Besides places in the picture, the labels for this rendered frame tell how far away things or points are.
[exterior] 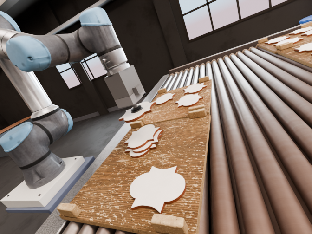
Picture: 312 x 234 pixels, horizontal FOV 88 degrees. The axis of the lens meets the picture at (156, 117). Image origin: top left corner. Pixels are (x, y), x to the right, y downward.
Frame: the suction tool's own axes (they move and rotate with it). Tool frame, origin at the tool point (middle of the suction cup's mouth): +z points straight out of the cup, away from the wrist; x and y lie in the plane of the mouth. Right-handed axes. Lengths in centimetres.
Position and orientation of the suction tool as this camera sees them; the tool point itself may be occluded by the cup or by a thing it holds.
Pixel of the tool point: (138, 113)
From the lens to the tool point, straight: 56.0
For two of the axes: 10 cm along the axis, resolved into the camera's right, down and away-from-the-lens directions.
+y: 3.9, -5.0, 7.7
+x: -8.5, 1.4, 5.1
